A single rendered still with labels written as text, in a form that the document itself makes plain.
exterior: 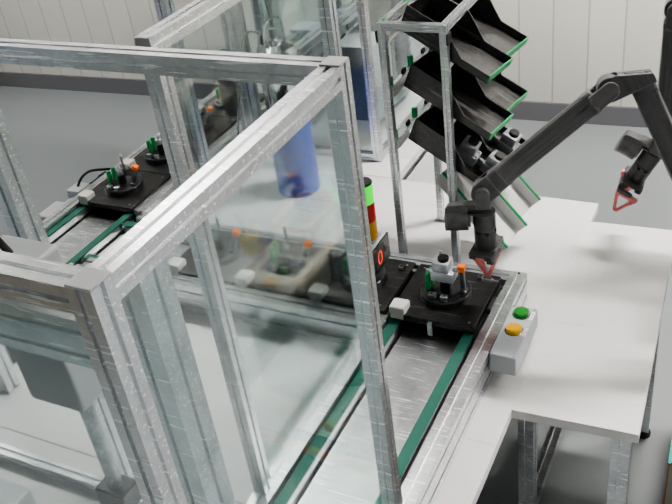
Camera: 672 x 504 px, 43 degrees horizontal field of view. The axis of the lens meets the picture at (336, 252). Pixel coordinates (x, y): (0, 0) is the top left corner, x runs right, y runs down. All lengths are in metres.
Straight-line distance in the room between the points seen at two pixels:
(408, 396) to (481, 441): 0.21
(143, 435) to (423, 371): 1.42
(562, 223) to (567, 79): 2.59
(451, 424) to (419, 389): 0.19
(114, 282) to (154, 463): 0.21
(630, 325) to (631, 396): 0.28
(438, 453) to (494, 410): 0.28
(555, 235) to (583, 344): 0.53
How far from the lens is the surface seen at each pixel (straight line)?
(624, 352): 2.38
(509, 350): 2.21
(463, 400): 2.08
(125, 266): 0.80
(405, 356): 2.27
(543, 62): 5.37
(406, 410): 2.12
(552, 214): 2.92
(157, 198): 3.12
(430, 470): 1.93
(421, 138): 2.43
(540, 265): 2.67
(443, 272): 2.31
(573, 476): 3.21
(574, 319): 2.47
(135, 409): 0.86
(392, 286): 2.43
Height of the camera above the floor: 2.40
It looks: 33 degrees down
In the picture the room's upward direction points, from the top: 8 degrees counter-clockwise
